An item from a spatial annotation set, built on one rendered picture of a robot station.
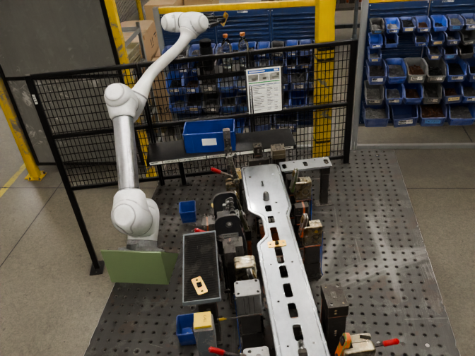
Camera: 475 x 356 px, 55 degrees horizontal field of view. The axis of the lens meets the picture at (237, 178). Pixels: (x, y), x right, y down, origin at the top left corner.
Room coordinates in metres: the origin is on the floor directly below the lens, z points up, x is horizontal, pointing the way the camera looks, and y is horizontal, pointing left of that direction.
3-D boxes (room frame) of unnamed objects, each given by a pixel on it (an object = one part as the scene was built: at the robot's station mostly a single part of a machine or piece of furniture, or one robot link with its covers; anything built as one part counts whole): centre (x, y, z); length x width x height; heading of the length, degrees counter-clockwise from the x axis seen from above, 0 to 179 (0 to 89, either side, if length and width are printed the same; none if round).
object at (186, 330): (1.29, 0.28, 0.74); 0.11 x 0.10 x 0.09; 2
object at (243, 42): (2.62, -0.11, 1.53); 0.06 x 0.06 x 0.20
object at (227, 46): (2.62, -0.01, 1.53); 0.06 x 0.06 x 0.20
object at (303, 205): (1.79, -0.31, 0.84); 0.11 x 0.08 x 0.29; 92
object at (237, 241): (1.47, 0.05, 0.89); 0.13 x 0.11 x 0.38; 92
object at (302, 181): (1.93, -0.34, 0.87); 0.12 x 0.09 x 0.35; 92
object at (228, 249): (1.41, 0.06, 0.90); 0.05 x 0.05 x 0.40; 2
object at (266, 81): (2.53, -0.21, 1.30); 0.23 x 0.02 x 0.31; 92
